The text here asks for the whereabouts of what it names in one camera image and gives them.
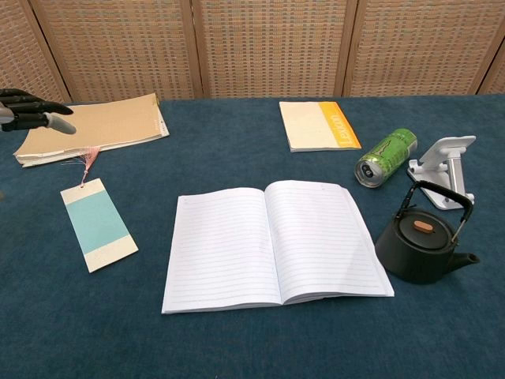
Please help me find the white folding phone stand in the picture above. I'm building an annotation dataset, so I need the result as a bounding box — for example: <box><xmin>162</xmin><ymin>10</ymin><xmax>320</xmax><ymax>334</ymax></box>
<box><xmin>407</xmin><ymin>135</ymin><xmax>477</xmax><ymax>209</ymax></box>

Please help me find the cream orange Lexon notebook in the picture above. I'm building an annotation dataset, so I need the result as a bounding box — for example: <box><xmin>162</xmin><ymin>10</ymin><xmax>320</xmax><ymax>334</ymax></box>
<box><xmin>279</xmin><ymin>101</ymin><xmax>362</xmax><ymax>153</ymax></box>

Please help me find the woven rattan folding screen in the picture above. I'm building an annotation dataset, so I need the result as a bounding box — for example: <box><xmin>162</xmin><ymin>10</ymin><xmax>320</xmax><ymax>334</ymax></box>
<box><xmin>0</xmin><ymin>0</ymin><xmax>505</xmax><ymax>106</ymax></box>

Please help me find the open lined notebook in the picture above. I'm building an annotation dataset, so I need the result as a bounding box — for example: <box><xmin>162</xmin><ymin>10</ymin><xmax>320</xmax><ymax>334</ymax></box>
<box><xmin>161</xmin><ymin>180</ymin><xmax>395</xmax><ymax>315</ymax></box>

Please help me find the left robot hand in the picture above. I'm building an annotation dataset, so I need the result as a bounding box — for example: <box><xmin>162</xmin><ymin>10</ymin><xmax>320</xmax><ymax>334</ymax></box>
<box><xmin>0</xmin><ymin>88</ymin><xmax>77</xmax><ymax>136</ymax></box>

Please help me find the green drink can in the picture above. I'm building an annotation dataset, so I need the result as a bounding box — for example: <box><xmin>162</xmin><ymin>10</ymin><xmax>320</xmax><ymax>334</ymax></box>
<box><xmin>353</xmin><ymin>128</ymin><xmax>418</xmax><ymax>189</ymax></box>

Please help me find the blue cream tasselled bookmark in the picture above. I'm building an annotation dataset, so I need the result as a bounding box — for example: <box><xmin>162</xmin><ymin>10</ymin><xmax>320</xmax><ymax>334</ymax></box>
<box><xmin>60</xmin><ymin>145</ymin><xmax>140</xmax><ymax>274</ymax></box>

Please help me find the black teapot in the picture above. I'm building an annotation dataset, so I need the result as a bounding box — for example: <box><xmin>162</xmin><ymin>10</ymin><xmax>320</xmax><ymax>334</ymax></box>
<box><xmin>375</xmin><ymin>180</ymin><xmax>481</xmax><ymax>284</ymax></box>

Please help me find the blue felt table cloth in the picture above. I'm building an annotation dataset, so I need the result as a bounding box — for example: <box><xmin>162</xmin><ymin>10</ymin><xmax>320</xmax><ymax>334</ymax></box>
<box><xmin>0</xmin><ymin>94</ymin><xmax>505</xmax><ymax>379</ymax></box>

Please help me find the white paper notebook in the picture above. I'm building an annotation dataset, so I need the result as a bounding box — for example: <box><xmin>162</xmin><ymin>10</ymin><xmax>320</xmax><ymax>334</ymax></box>
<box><xmin>15</xmin><ymin>103</ymin><xmax>170</xmax><ymax>168</ymax></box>

